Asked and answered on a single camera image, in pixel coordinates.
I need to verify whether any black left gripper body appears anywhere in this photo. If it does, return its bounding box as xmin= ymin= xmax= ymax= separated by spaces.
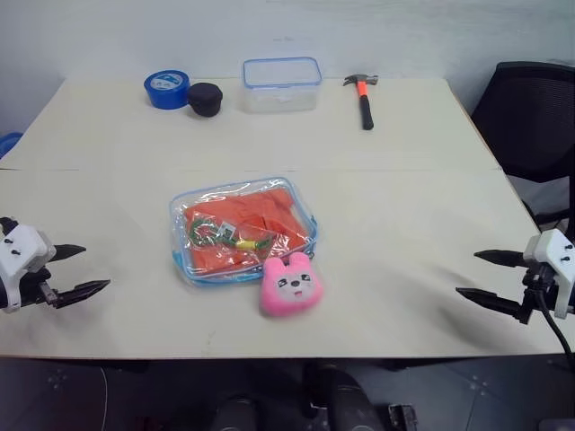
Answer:
xmin=16 ymin=267 xmax=60 ymax=311

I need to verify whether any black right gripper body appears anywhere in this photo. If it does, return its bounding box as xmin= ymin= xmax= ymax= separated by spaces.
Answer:
xmin=515 ymin=263 xmax=559 ymax=326

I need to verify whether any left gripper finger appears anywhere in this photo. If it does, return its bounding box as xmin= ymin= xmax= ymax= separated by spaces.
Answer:
xmin=49 ymin=279 xmax=112 ymax=311
xmin=52 ymin=243 xmax=88 ymax=264

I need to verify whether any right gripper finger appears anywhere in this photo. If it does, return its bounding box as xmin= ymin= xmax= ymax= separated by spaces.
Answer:
xmin=455 ymin=286 xmax=525 ymax=319
xmin=473 ymin=250 xmax=526 ymax=269

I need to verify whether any clear pouch with orange cloth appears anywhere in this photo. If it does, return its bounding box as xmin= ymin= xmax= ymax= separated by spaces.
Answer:
xmin=168 ymin=176 xmax=321 ymax=288

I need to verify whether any orange cloth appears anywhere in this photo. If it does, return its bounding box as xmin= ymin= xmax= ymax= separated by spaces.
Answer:
xmin=182 ymin=188 xmax=314 ymax=274

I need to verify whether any blue plastic object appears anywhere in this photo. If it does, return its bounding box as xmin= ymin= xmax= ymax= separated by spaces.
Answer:
xmin=0 ymin=131 xmax=24 ymax=159

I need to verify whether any black office chair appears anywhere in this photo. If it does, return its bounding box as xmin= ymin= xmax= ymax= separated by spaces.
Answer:
xmin=469 ymin=60 xmax=575 ymax=225

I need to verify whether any dark rounded shape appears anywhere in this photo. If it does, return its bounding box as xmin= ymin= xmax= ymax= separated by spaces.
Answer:
xmin=304 ymin=360 xmax=384 ymax=431

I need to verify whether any blue tape roll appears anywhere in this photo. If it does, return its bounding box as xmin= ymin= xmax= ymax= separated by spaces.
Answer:
xmin=143 ymin=68 xmax=191 ymax=110

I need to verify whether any pink plush bunny face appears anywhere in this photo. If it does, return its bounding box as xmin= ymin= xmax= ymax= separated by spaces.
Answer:
xmin=259 ymin=251 xmax=325 ymax=320

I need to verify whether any black round case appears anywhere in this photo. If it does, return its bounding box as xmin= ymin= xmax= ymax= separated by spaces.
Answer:
xmin=186 ymin=82 xmax=225 ymax=119

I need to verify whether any orange black claw hammer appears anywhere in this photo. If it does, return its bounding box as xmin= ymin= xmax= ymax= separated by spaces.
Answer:
xmin=342 ymin=73 xmax=379 ymax=132

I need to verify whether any clear container blue-rimmed lid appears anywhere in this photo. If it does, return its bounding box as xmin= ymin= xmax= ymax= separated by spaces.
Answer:
xmin=242 ymin=56 xmax=323 ymax=114

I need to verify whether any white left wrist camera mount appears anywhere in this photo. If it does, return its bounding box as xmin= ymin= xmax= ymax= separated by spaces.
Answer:
xmin=0 ymin=224 xmax=58 ymax=314

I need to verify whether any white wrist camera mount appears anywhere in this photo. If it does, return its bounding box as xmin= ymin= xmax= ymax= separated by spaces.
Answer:
xmin=0 ymin=224 xmax=58 ymax=314
xmin=522 ymin=228 xmax=575 ymax=321

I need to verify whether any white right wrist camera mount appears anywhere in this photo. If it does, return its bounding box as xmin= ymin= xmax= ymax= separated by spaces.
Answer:
xmin=522 ymin=228 xmax=575 ymax=321

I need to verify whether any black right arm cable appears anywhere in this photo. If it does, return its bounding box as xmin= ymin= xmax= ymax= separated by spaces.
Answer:
xmin=536 ymin=268 xmax=575 ymax=361

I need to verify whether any green beaded keychain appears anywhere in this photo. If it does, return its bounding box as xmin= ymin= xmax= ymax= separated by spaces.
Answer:
xmin=187 ymin=217 xmax=276 ymax=253

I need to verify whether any black metal bracket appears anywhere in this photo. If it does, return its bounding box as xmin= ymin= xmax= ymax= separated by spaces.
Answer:
xmin=385 ymin=402 xmax=418 ymax=431

